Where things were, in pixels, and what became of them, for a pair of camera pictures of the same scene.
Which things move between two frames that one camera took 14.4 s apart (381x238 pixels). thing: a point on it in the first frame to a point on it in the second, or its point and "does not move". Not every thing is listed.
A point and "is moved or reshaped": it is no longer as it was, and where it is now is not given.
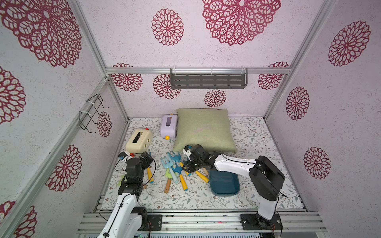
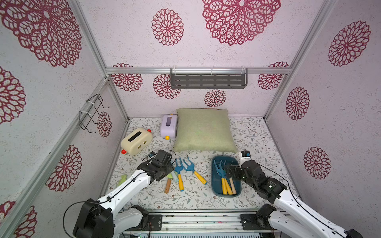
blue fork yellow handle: x=202 y=176 to x=229 y=190
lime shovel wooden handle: x=168 y=175 does not move
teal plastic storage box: x=223 y=184 does not move
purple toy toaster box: x=169 y=126 does not move
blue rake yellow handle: x=151 y=177 is moved or reshaped
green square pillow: x=211 y=128 does not move
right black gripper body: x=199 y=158 to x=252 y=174
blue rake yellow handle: x=177 y=156 to x=191 y=167
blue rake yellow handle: x=179 y=170 is moved or reshaped
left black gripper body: x=144 y=165 to x=165 y=170
